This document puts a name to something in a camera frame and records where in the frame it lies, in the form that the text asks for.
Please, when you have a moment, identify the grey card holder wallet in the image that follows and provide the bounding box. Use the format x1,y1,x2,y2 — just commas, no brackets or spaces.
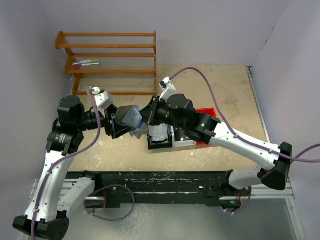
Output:
115,105,147,140

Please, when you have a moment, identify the black plastic bin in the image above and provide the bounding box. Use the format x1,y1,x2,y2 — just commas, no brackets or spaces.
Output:
147,123,173,150

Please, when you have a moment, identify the white plastic bin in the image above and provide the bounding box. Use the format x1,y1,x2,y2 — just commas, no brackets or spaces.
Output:
171,126,197,148

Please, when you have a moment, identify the red plastic bin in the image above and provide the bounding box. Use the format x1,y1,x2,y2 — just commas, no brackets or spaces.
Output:
192,108,220,145

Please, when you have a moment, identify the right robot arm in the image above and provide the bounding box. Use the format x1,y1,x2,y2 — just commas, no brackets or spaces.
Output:
140,94,293,191

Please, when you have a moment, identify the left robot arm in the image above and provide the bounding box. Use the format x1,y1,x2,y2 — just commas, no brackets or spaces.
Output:
13,91,141,240

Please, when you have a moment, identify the white VIP cards pile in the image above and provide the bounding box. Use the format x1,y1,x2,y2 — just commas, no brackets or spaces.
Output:
148,123,168,142

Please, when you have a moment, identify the black cards pile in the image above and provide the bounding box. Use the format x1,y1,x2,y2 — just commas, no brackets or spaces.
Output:
174,128,187,142

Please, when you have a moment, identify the small grey box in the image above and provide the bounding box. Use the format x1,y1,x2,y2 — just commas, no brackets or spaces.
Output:
78,85,92,92

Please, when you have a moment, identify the green marker pen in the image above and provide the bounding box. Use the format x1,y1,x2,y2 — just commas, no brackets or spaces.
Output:
80,58,99,63

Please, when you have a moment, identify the pink marker pen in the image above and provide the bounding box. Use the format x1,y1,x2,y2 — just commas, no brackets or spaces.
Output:
73,62,100,68

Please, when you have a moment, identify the wooden shelf rack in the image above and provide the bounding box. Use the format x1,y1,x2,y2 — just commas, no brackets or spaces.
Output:
54,31,158,97

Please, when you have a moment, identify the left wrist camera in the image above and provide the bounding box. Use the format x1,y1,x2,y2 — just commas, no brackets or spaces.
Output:
90,86,114,112

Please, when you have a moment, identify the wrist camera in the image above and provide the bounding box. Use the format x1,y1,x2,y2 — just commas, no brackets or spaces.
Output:
90,86,114,112
159,77,176,102

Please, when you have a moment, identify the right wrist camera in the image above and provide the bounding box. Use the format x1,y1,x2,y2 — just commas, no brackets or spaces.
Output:
159,77,176,102

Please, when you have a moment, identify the loose purple cable loop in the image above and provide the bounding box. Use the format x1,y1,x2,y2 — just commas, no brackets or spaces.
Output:
83,183,136,221

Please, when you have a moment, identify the aluminium rail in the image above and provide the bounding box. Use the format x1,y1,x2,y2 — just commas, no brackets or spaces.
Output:
251,178,295,199

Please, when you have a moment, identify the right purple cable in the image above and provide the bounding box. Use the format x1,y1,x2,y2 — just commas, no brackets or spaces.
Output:
169,67,320,163

